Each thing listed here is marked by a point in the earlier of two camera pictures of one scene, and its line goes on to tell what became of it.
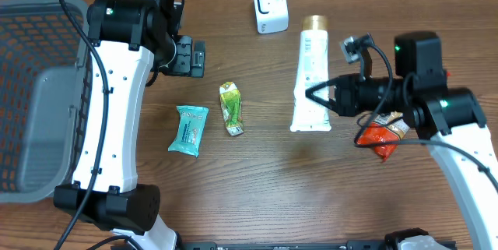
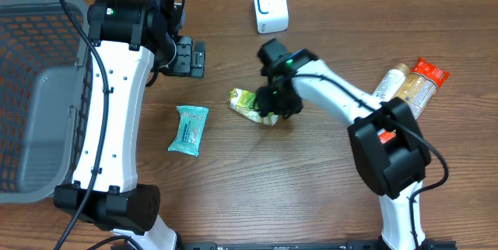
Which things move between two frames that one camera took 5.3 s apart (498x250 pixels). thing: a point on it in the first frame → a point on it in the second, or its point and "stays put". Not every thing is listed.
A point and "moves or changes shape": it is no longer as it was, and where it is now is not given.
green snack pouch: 231,107 → 243,101
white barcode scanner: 271,5 stays put
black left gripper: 193,58 stays put
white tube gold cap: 313,69 moves or changes shape
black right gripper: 340,96 → 268,102
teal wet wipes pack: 191,119 stays put
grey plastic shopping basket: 43,68 stays put
